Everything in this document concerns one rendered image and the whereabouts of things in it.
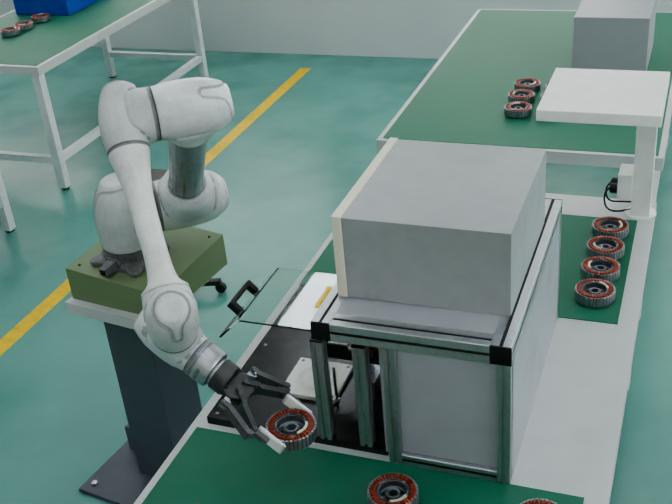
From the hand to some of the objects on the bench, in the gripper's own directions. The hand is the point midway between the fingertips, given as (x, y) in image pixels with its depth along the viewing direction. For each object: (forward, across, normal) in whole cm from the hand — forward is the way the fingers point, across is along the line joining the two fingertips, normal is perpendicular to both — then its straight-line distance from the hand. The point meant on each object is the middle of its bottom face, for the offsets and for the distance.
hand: (289, 427), depth 210 cm
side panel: (+34, -17, +2) cm, 38 cm away
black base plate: (-2, -45, -21) cm, 49 cm away
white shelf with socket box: (+37, -142, +2) cm, 146 cm away
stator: (+28, -3, -2) cm, 28 cm away
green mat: (+23, +16, -5) cm, 29 cm away
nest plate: (-3, -33, -19) cm, 38 cm away
